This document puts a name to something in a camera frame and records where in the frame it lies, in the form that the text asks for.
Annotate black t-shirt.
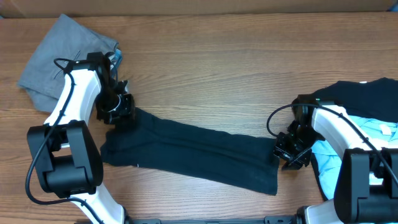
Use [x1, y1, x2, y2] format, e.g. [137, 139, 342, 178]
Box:
[100, 109, 279, 195]

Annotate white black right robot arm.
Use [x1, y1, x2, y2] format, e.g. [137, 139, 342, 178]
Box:
[274, 95, 397, 224]

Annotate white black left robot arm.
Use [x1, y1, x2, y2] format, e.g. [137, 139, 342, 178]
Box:
[25, 52, 135, 223]

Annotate light blue t-shirt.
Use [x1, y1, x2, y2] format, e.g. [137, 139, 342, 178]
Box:
[310, 114, 398, 200]

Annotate folded blue garment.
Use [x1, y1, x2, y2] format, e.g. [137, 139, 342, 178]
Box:
[109, 49, 123, 72]

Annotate folded grey trousers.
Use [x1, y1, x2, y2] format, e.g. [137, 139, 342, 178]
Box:
[17, 14, 120, 113]

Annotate black garment under pile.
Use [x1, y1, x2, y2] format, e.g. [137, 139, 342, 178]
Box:
[293, 78, 397, 200]

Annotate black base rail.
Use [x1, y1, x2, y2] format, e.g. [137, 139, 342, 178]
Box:
[126, 215, 297, 224]

